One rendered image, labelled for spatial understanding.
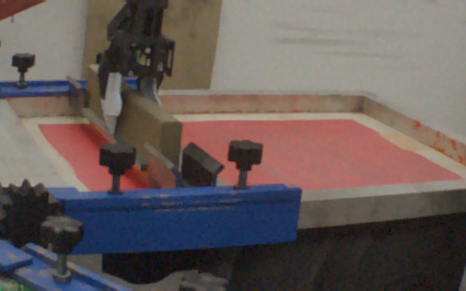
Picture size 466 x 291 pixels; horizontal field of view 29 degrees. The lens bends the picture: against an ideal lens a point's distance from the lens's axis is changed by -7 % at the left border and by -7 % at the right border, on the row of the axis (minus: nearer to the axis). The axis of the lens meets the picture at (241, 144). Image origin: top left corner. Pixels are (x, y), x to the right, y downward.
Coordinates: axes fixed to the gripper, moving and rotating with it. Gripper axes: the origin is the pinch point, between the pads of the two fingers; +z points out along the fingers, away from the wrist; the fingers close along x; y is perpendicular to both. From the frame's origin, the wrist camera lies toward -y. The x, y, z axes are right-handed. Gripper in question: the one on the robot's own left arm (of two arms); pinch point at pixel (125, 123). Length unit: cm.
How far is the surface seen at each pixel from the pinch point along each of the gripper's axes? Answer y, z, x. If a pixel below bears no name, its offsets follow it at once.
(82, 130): -15.7, 5.5, -2.0
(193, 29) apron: -195, 20, 93
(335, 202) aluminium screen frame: 29.8, 1.8, 17.9
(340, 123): -17, 5, 47
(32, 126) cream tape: -18.7, 5.6, -10.2
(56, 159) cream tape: -0.4, 5.4, -10.5
